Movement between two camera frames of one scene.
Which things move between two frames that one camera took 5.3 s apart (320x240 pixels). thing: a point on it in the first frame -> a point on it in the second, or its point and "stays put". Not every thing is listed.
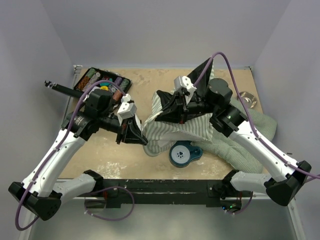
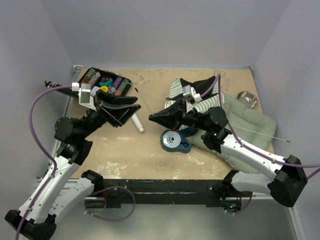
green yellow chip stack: x=90 y=73 stays put
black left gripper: x=130 y=132 -> x=117 y=110
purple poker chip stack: x=118 y=81 stays put
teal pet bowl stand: x=182 y=153 -> x=176 y=140
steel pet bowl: x=248 y=99 stays put
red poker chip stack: x=117 y=95 stays put
